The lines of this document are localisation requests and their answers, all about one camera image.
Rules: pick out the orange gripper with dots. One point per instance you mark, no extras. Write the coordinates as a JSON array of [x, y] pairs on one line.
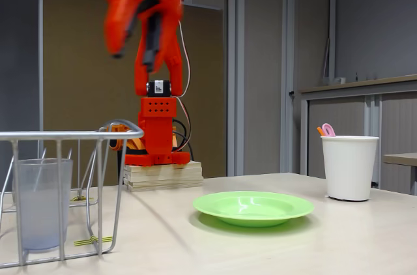
[[120, 19]]

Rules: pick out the translucent grey plastic cup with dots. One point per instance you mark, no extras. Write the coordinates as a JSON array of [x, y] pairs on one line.
[[39, 210]]

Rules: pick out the orange plastic knife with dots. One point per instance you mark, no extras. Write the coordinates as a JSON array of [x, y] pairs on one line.
[[320, 131]]

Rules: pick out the green plastic plate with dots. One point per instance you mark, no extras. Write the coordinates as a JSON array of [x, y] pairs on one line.
[[254, 210]]

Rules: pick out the pink plastic fork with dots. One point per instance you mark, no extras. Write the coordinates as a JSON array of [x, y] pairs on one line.
[[329, 130]]

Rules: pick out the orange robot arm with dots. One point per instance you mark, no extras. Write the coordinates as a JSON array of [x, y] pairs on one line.
[[156, 125]]

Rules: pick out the brown partition board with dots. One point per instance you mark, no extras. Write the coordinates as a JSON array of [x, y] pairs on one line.
[[75, 60]]

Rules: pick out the light orange clamp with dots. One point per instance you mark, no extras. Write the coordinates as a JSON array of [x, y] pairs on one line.
[[114, 144]]

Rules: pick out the wooden base block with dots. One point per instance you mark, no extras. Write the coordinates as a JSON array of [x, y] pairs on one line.
[[163, 177]]

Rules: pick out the yellow black striped tape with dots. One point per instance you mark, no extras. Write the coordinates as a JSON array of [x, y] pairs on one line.
[[94, 241], [79, 199]]

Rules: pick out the grey leaning rod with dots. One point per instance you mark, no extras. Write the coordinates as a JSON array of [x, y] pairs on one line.
[[326, 60]]

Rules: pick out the small white box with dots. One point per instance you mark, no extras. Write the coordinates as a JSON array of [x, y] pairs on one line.
[[340, 81]]

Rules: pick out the white paper cup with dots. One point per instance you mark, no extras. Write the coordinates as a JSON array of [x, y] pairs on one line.
[[350, 170]]

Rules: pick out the grey cabinet with wooden top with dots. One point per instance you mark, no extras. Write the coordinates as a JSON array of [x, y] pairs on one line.
[[397, 115]]

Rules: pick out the beige side table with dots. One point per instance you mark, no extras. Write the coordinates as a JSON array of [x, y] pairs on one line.
[[400, 158]]

